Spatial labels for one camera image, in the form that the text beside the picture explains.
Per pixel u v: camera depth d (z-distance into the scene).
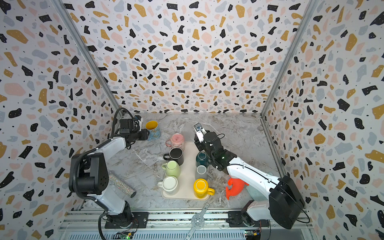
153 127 1.00
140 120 0.88
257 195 0.82
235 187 0.81
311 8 0.72
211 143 0.57
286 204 0.41
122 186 0.82
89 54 0.86
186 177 0.89
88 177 0.47
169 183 0.78
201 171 0.80
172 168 0.82
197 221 0.74
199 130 0.65
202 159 0.85
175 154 0.88
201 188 0.75
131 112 1.30
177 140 0.92
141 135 0.86
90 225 0.73
